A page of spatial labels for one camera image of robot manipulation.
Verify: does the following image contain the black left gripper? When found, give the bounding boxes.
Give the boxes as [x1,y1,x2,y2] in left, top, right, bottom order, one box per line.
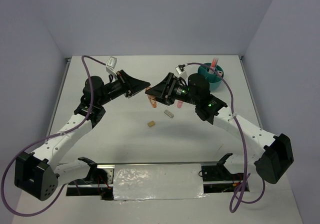
[97,70,150,106]

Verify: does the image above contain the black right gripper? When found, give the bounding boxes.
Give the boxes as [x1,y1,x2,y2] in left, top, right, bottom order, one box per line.
[144,72,199,106]

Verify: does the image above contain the orange correction tape dispenser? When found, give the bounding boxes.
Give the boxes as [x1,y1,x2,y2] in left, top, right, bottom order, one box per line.
[146,93,157,108]

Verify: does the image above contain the orange highlighter pen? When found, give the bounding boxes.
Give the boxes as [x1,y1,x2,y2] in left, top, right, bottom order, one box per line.
[210,57,219,74]

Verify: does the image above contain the pink mini stapler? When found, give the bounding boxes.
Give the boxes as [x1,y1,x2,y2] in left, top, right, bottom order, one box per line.
[217,70,224,76]

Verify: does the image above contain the red highlighter pen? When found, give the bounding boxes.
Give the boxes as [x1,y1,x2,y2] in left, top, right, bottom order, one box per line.
[208,58,218,74]

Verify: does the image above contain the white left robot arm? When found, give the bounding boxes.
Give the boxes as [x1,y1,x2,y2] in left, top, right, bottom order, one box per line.
[14,70,150,201]

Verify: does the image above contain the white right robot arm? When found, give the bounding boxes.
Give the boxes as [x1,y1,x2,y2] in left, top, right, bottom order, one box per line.
[145,73,294,184]

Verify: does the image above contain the grey white eraser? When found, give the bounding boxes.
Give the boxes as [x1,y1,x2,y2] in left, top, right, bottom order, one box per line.
[164,110,174,118]

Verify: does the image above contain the tan yellow eraser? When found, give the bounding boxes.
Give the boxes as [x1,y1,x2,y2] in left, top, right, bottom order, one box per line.
[147,121,155,127]

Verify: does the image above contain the teal round pen holder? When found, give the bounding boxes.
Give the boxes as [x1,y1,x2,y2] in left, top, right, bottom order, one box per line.
[197,63,224,92]

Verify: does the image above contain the silver foil cover plate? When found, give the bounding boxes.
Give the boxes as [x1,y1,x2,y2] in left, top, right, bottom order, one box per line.
[113,164,206,201]

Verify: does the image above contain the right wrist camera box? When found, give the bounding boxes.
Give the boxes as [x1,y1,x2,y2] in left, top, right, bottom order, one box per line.
[175,64,188,79]

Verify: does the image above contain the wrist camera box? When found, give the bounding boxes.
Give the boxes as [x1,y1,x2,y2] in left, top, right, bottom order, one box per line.
[175,64,188,79]
[105,56,117,76]

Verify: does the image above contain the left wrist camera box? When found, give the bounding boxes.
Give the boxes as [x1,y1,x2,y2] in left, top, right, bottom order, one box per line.
[105,56,117,76]

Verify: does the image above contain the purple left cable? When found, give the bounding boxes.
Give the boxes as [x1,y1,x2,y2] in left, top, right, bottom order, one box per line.
[0,55,111,215]

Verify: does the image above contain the metal base rail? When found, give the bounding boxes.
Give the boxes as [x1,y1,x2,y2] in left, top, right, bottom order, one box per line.
[66,161,244,201]

